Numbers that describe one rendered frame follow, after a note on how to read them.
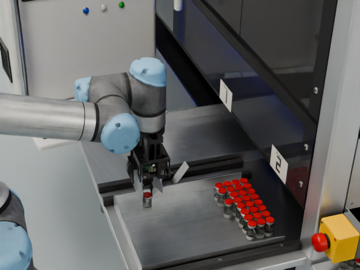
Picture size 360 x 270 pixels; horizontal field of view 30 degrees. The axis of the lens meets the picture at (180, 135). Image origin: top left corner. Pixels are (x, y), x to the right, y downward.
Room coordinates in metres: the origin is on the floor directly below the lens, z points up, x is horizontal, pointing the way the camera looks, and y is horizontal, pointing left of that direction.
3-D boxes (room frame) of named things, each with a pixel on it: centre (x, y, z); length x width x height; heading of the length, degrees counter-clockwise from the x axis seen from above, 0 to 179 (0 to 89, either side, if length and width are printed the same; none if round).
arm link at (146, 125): (1.25, 0.07, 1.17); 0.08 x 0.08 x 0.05
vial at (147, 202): (1.27, 0.08, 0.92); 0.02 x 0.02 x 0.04
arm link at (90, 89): (1.20, 0.16, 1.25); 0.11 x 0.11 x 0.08; 19
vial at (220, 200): (1.31, -0.11, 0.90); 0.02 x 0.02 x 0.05
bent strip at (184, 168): (1.38, 0.05, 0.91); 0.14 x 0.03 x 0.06; 110
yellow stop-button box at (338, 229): (1.07, -0.35, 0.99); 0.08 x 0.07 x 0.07; 109
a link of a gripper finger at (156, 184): (1.25, 0.05, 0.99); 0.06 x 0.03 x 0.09; 19
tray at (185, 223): (1.23, -0.04, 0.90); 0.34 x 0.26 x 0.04; 109
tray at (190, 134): (1.59, -0.04, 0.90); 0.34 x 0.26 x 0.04; 109
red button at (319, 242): (1.06, -0.30, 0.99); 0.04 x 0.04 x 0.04; 19
